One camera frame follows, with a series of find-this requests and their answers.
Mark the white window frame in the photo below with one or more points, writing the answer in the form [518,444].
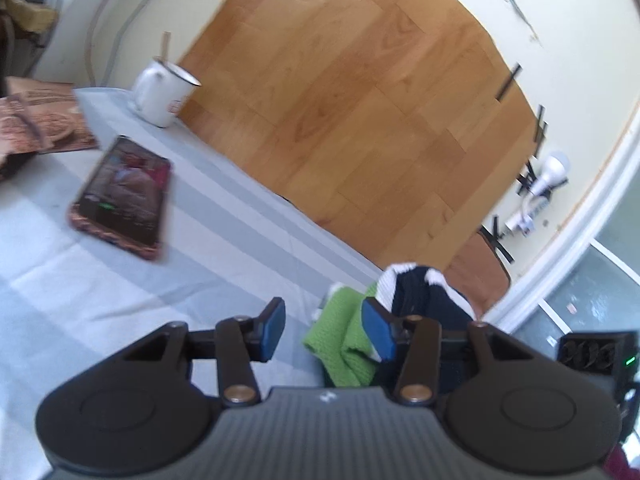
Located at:
[575,240]

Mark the grey pipe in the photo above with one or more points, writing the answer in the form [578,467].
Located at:
[107,15]

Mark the white light bulb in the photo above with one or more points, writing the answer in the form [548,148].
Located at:
[550,172]

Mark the blue grey striped cloth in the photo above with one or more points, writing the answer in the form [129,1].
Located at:
[150,300]

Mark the brown printed book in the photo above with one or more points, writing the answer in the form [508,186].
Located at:
[40,120]

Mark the green navy white knit sweater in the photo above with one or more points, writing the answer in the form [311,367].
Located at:
[345,330]

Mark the wood-grain wall panel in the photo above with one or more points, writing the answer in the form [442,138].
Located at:
[350,85]

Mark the brown mat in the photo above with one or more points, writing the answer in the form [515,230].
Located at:
[480,275]

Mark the white enamel mug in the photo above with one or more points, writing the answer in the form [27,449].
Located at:
[160,95]

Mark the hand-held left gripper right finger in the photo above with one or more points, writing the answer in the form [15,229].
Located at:
[377,330]

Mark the wooden stick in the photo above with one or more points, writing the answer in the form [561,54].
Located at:
[165,47]

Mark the black tape strip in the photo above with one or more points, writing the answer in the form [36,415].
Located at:
[497,245]
[507,82]
[540,130]

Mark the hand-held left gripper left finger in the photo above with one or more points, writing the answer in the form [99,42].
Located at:
[272,330]

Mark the smartphone with patterned case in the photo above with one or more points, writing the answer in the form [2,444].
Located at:
[122,195]

